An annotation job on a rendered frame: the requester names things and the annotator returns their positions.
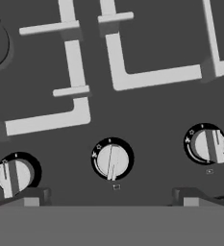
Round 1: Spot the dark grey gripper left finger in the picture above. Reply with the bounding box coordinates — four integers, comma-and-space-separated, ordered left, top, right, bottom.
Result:
0, 186, 53, 208

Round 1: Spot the light grey burner grate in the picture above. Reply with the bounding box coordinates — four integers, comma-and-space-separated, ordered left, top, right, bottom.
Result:
97, 0, 224, 92
0, 0, 92, 145

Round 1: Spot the dark grey stove hob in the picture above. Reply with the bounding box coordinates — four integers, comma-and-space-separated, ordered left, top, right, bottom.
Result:
0, 0, 224, 208

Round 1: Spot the white stove knob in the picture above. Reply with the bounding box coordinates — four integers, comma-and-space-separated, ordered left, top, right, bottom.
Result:
0, 151, 43, 200
183, 122, 224, 166
90, 136, 136, 182

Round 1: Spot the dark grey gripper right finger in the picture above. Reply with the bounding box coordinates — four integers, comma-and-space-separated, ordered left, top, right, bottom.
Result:
171, 186, 224, 208

